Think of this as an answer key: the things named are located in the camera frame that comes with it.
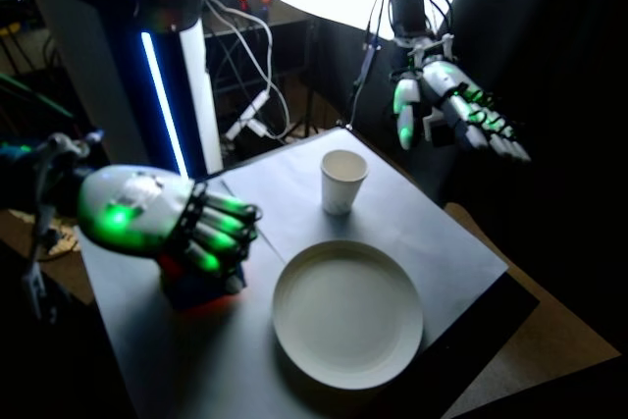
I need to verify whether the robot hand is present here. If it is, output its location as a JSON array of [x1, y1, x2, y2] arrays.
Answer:
[[391, 58, 533, 165], [76, 163, 265, 296]]

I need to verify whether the Rubik's cube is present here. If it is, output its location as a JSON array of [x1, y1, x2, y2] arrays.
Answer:
[[156, 251, 249, 313]]

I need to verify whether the white paper cup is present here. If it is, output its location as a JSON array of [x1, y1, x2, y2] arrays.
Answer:
[[320, 148, 370, 217]]

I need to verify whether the white paper plate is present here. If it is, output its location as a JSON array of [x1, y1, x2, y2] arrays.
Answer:
[[271, 239, 426, 392]]

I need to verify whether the black curtain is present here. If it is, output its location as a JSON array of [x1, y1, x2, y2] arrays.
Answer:
[[436, 0, 628, 356]]

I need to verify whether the robot body column, blue light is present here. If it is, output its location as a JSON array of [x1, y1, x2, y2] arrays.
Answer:
[[22, 0, 225, 185]]

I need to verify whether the white power adapter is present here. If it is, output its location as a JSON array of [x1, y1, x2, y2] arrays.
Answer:
[[224, 88, 272, 141]]

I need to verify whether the grey paper sheet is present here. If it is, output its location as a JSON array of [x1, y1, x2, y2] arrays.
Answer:
[[77, 178, 443, 419], [208, 126, 510, 356]]

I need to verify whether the black box with red light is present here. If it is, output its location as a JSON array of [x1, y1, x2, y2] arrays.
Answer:
[[228, 0, 274, 16]]

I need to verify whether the thin dangling black cable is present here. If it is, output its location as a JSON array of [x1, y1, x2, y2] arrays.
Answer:
[[346, 0, 392, 130]]

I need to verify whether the white cable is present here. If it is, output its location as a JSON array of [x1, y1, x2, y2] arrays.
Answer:
[[203, 0, 293, 143]]

